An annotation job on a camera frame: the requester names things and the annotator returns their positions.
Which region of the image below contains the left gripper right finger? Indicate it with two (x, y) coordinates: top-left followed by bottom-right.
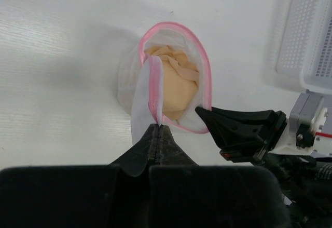
(158, 125), (198, 166)

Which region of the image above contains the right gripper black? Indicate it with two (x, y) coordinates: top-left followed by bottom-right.
(195, 106), (331, 227)

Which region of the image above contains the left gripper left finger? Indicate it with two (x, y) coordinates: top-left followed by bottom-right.
(110, 124), (159, 177)

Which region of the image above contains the beige bra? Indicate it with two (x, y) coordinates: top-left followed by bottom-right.
(145, 45), (200, 120)

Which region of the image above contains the pink-trimmed mesh laundry bag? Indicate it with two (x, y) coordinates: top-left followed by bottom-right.
(117, 22), (212, 143)

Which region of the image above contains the white plastic perforated basket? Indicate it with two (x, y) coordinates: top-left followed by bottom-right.
(262, 0), (331, 95)

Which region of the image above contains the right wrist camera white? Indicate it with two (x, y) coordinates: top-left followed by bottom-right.
(270, 90), (331, 158)

